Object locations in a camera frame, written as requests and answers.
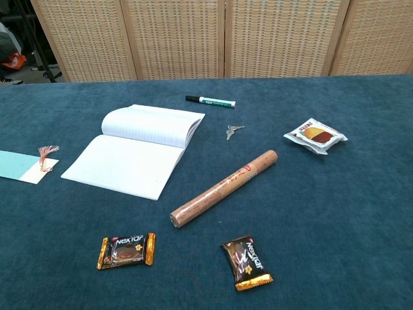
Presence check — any dark blue table cloth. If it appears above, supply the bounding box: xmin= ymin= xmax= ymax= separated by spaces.
xmin=0 ymin=74 xmax=413 ymax=310

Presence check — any black tripod stand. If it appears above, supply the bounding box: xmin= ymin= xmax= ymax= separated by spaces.
xmin=12 ymin=0 xmax=63 ymax=83

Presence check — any wooden rattan folding screen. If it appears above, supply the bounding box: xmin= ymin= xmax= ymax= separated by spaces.
xmin=30 ymin=0 xmax=413 ymax=83

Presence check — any white cake snack packet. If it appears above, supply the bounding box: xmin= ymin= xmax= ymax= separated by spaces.
xmin=283 ymin=118 xmax=349 ymax=156

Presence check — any orange bag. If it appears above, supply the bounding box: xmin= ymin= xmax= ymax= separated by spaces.
xmin=1 ymin=51 xmax=27 ymax=70

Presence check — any black gold Nextar packet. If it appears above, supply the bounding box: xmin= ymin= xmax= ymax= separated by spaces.
xmin=220 ymin=234 xmax=274 ymax=293
xmin=96 ymin=232 xmax=157 ymax=271

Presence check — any blue bookmark with pink tassel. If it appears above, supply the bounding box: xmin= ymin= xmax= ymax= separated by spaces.
xmin=0 ymin=145 xmax=61 ymax=185

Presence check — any open white notebook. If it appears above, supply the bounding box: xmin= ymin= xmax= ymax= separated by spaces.
xmin=60 ymin=103 xmax=207 ymax=202

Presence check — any brown paper roll tube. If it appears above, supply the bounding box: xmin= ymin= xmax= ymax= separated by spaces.
xmin=170 ymin=149 xmax=279 ymax=230

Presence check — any white marker with black cap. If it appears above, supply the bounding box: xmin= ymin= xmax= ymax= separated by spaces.
xmin=185 ymin=94 xmax=237 ymax=109

